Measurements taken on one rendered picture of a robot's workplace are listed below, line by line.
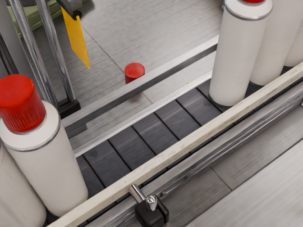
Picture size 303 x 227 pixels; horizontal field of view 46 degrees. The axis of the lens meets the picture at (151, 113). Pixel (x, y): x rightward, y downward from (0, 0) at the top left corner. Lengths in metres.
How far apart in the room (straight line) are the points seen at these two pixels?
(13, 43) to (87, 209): 0.20
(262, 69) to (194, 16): 0.25
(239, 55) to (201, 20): 0.29
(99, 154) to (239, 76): 0.20
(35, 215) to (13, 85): 0.17
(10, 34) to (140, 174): 0.21
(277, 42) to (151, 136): 0.20
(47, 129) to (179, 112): 0.25
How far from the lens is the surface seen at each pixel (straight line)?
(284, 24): 0.47
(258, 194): 0.46
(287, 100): 0.56
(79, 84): 0.62
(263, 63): 0.52
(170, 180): 0.46
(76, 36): 0.30
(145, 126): 0.49
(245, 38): 0.42
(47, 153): 0.32
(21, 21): 0.35
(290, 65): 0.59
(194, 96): 0.53
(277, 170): 0.48
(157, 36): 0.68
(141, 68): 0.58
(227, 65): 0.46
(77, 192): 0.41
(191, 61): 0.47
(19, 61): 0.44
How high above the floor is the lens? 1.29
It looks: 54 degrees down
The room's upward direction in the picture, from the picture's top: 1 degrees counter-clockwise
